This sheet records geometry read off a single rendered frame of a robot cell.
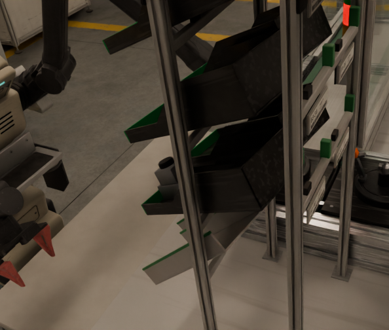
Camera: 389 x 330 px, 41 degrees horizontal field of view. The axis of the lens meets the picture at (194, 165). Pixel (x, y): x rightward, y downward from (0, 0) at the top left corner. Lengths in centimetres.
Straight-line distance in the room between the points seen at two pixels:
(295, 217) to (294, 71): 22
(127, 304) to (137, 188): 44
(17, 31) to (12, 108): 385
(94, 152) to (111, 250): 207
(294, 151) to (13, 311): 89
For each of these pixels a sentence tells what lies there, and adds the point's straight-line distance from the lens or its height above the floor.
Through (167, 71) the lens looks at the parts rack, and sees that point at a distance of 69.
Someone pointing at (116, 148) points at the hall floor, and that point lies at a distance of 343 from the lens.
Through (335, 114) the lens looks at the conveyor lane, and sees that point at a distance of 175.
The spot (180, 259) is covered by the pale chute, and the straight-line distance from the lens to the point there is 99.
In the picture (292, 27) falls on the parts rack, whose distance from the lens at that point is 59.
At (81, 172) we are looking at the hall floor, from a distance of 329.
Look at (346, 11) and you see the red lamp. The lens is 134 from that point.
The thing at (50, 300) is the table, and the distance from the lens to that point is 135.
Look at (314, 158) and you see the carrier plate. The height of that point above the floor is 97.
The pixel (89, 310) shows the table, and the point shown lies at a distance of 130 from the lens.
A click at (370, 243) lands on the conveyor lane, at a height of 95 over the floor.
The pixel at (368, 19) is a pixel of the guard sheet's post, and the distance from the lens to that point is 135.
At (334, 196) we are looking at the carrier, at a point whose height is 97.
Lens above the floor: 181
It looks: 35 degrees down
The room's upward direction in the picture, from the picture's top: 9 degrees counter-clockwise
